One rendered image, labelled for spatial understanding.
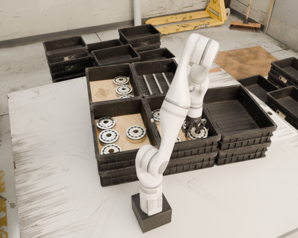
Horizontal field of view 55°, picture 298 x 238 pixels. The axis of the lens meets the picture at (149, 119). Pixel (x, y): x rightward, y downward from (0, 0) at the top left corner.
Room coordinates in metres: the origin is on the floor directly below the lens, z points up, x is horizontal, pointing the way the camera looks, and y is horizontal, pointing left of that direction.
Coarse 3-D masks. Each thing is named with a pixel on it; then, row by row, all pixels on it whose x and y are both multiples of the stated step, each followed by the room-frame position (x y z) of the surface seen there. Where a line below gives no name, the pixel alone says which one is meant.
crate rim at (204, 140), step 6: (150, 96) 1.32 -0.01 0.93; (156, 96) 1.32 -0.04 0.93; (162, 96) 1.32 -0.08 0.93; (204, 108) 1.21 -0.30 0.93; (150, 114) 1.16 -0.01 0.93; (210, 120) 1.11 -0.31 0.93; (156, 126) 1.07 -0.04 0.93; (156, 132) 1.02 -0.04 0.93; (216, 132) 1.03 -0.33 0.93; (204, 138) 0.98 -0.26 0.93; (210, 138) 0.98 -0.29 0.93; (216, 138) 0.98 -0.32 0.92; (174, 144) 0.94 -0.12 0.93; (180, 144) 0.94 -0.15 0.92; (186, 144) 0.95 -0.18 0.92; (192, 144) 0.96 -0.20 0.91
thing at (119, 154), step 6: (102, 102) 1.26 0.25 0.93; (108, 102) 1.26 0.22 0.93; (114, 102) 1.26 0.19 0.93; (144, 102) 1.26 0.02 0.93; (90, 108) 1.21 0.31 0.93; (144, 108) 1.21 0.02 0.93; (90, 114) 1.16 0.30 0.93; (150, 126) 1.07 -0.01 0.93; (156, 138) 0.98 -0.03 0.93; (96, 144) 0.94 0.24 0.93; (96, 150) 0.90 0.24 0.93; (132, 150) 0.90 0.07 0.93; (138, 150) 0.90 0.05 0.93; (96, 156) 0.87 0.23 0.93; (102, 156) 0.87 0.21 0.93; (108, 156) 0.87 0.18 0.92; (114, 156) 0.88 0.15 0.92; (120, 156) 0.88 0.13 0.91
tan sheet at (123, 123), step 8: (96, 120) 1.23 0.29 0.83; (120, 120) 1.23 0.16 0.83; (128, 120) 1.23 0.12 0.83; (136, 120) 1.23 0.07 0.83; (96, 128) 1.16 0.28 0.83; (120, 128) 1.16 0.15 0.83; (144, 128) 1.16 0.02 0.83; (120, 136) 1.10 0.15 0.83; (120, 144) 1.04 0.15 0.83; (128, 144) 1.04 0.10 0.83; (136, 144) 1.04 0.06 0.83; (144, 144) 1.04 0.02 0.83
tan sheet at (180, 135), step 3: (159, 126) 1.18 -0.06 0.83; (159, 129) 1.15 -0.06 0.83; (180, 129) 1.15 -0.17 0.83; (159, 132) 1.13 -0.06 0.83; (180, 132) 1.13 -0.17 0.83; (177, 135) 1.11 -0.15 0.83; (180, 135) 1.11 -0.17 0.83; (183, 135) 1.11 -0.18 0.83; (180, 138) 1.08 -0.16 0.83; (183, 138) 1.08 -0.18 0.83; (186, 138) 1.08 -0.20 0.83
